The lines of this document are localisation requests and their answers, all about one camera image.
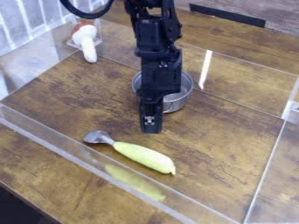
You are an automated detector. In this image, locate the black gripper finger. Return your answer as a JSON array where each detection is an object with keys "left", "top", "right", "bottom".
[{"left": 139, "top": 100, "right": 165, "bottom": 134}]

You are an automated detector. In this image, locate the small silver metal pot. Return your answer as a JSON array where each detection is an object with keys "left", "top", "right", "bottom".
[{"left": 133, "top": 69, "right": 194, "bottom": 113}]

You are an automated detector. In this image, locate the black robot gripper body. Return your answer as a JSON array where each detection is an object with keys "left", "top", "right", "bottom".
[{"left": 135, "top": 17, "right": 183, "bottom": 102}]

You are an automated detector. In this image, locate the black bar on table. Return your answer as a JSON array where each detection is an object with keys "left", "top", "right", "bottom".
[{"left": 190, "top": 3, "right": 267, "bottom": 28}]

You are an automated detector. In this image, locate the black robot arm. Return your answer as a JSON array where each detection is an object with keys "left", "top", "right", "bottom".
[{"left": 126, "top": 0, "right": 183, "bottom": 134}]

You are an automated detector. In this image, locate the black cable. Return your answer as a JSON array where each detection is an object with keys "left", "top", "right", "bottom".
[{"left": 59, "top": 0, "right": 118, "bottom": 20}]

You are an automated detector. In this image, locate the green handled metal spoon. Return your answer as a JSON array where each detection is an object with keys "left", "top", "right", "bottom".
[{"left": 83, "top": 130, "right": 177, "bottom": 175}]

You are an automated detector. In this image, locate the white red toy mushroom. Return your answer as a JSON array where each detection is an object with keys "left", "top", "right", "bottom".
[{"left": 71, "top": 22, "right": 98, "bottom": 63}]

